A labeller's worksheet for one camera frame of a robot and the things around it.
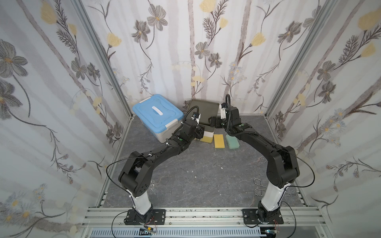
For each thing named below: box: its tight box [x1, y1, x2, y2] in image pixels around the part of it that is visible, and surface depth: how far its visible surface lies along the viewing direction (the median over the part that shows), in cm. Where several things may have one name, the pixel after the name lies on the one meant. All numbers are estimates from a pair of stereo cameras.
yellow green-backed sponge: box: [213, 133, 225, 149], surface depth 104 cm
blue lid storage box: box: [132, 94, 185, 143], surface depth 100 cm
